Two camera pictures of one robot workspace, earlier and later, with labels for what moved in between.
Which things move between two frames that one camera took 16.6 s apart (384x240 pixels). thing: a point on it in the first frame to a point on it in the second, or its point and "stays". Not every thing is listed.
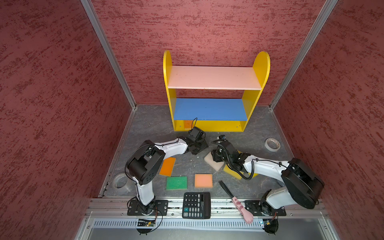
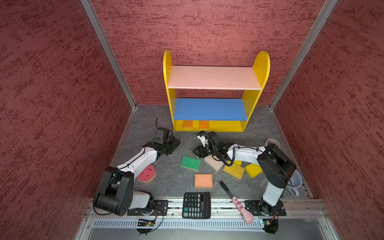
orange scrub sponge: [188, 124] to [204, 124]
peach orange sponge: [203, 180] stays
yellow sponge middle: [234, 174] stays
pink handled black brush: [248, 216] stays
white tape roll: [272, 144] stays
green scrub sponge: [176, 183] to [190, 163]
